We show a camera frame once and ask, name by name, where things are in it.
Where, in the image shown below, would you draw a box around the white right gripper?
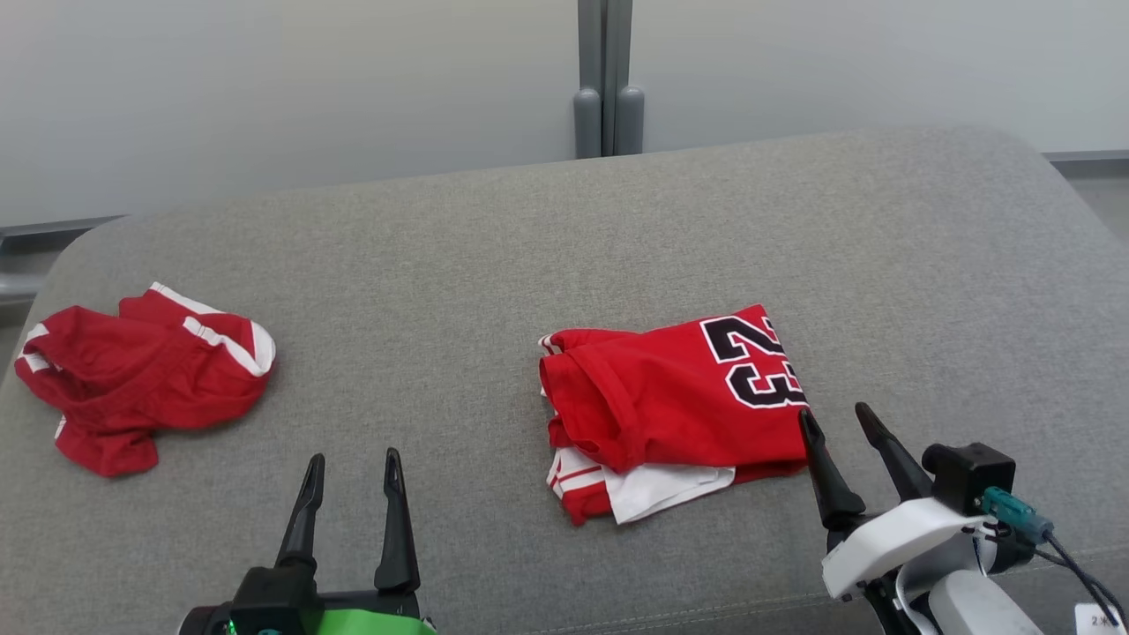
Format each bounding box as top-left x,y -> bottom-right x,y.
798,402 -> 995,601

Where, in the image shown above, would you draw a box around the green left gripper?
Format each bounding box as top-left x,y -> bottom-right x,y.
275,447 -> 438,635

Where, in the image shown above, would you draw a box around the red white number jersey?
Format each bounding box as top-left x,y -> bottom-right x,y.
538,304 -> 811,527

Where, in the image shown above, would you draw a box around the red shorts with white stripes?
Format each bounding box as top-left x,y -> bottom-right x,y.
13,282 -> 278,479

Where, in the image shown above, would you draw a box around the grey fabric sofa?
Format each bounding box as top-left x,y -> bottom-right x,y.
0,126 -> 1129,635

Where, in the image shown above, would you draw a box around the black right camera cable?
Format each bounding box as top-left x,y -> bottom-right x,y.
981,487 -> 1129,620

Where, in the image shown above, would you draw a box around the white paper cable label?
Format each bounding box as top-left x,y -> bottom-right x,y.
1074,602 -> 1126,632

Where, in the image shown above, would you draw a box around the grey partition post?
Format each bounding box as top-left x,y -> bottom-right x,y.
573,0 -> 646,160

